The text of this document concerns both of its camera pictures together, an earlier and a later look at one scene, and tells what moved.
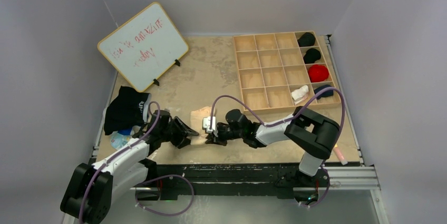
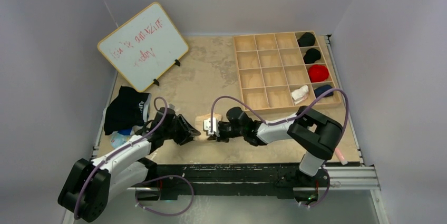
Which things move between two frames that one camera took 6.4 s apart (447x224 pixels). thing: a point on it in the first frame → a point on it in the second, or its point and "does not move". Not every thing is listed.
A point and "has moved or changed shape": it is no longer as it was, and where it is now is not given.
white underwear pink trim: x=300 y=94 does not move
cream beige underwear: x=196 y=117 has moved or changed shape
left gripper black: x=187 y=132 does not move
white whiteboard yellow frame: x=146 y=48 does not move
